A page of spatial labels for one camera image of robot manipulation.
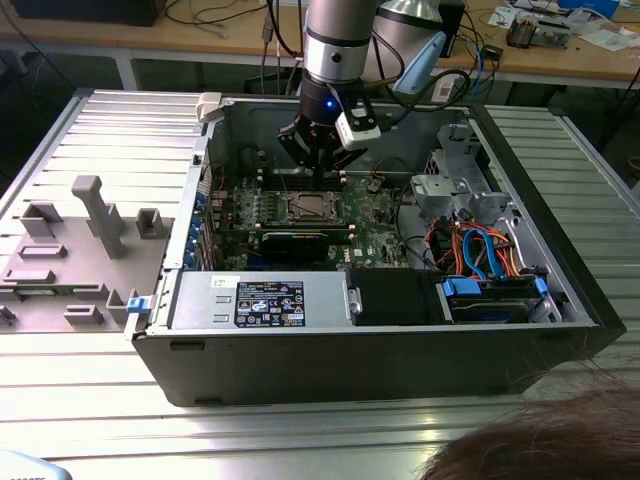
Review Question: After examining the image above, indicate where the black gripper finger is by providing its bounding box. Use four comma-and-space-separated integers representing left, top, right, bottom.
319, 144, 369, 189
278, 117, 321, 187

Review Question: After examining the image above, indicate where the metal CPU locking lever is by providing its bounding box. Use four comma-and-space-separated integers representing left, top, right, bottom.
272, 155, 289, 195

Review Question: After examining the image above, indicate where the silver square CPU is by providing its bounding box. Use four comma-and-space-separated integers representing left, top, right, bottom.
301, 197, 335, 219

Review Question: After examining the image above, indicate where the metal socket cover frame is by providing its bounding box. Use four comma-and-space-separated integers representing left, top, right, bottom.
289, 191, 346, 225

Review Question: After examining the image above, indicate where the CPU socket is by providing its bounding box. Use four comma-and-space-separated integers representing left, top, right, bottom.
287, 189, 347, 225

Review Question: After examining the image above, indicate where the CPU cooler heat sink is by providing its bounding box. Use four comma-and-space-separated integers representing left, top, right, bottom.
505, 13, 540, 50

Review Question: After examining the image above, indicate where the green motherboard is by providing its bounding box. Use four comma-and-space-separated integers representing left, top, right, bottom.
205, 169, 437, 274

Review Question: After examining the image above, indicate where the beige plastic case latch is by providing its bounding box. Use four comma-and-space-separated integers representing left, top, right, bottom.
195, 92, 224, 124

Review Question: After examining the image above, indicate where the silver metal disk bay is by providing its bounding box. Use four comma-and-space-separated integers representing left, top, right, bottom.
409, 122, 511, 224

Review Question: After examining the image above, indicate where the black graphics card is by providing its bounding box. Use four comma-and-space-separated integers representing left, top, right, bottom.
258, 228, 332, 265

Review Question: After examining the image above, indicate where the pale blue teach pendant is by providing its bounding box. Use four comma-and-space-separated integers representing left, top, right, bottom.
392, 30, 448, 95

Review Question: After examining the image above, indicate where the white power adapter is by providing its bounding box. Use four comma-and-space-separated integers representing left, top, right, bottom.
430, 77, 455, 102

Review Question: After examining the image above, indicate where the black plastic drive shroud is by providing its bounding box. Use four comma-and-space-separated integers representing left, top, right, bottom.
349, 269, 441, 326

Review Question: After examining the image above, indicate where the silver power supply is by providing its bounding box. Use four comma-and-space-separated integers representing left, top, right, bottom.
169, 271, 364, 331

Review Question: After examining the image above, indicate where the white paper sheet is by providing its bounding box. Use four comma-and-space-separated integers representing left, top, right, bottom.
487, 2, 532, 29

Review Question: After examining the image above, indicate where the black PC case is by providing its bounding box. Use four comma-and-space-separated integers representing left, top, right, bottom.
123, 92, 627, 409

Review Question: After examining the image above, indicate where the hard disk in blue carrier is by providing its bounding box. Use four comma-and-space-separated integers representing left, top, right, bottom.
434, 277, 549, 326

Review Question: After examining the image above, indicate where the wooden desk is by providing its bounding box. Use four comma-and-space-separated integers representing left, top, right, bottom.
0, 0, 640, 92

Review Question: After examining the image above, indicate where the silver metal computer part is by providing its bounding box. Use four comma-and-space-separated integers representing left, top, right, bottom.
535, 17, 575, 50

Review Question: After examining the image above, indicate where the black computer case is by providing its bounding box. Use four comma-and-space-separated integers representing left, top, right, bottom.
9, 0, 164, 27

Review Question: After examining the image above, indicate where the grey parts rack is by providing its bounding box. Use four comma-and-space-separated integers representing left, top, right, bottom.
0, 174, 176, 334

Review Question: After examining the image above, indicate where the clear plastic bag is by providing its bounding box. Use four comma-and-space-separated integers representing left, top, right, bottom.
574, 27, 640, 52

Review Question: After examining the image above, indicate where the blue cardboard box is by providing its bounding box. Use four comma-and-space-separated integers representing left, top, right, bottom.
557, 0, 621, 16

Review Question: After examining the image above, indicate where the person head brown hair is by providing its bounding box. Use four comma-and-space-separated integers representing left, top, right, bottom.
419, 349, 640, 480

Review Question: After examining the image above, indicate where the white plastic device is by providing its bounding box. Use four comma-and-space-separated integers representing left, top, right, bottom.
0, 448, 70, 480

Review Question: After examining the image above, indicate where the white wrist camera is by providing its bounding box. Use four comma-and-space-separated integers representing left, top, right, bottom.
333, 92, 384, 151

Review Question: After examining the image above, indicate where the blue flat data wire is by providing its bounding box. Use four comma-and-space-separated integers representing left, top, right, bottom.
462, 228, 489, 279
477, 227, 505, 279

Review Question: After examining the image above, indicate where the orange power wire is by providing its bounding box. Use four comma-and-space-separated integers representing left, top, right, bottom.
447, 223, 526, 277

